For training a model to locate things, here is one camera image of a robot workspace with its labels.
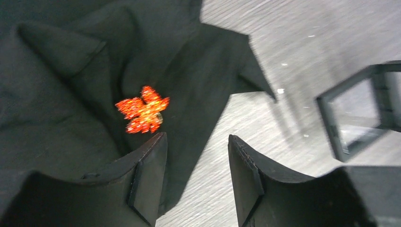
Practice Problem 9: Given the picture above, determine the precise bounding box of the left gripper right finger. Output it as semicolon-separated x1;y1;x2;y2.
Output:
228;135;401;227

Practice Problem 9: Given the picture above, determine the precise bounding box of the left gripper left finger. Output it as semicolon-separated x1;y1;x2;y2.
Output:
0;133;167;227

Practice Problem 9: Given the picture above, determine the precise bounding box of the orange maple leaf brooch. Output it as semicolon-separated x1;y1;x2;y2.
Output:
115;86;170;134

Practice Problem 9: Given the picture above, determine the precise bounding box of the black square box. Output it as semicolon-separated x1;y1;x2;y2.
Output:
316;60;401;162

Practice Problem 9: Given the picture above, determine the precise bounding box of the black button shirt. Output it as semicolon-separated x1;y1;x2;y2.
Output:
0;0;274;216

